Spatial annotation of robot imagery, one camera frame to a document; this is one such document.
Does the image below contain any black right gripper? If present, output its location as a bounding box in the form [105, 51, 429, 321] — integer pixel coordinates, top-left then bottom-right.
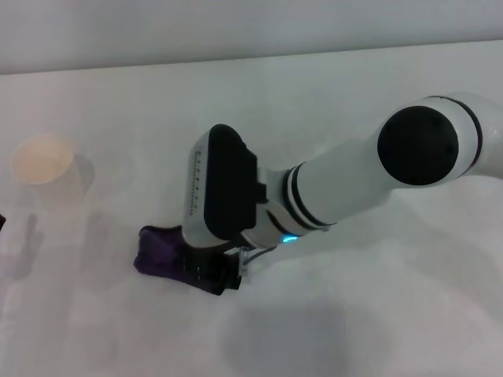
[181, 245, 244, 296]

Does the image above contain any purple rag with black trim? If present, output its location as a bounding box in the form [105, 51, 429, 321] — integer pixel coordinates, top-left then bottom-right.
[133, 224, 225, 296]

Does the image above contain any white paper cup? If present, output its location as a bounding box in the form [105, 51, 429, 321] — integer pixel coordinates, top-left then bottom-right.
[9, 132, 95, 209]

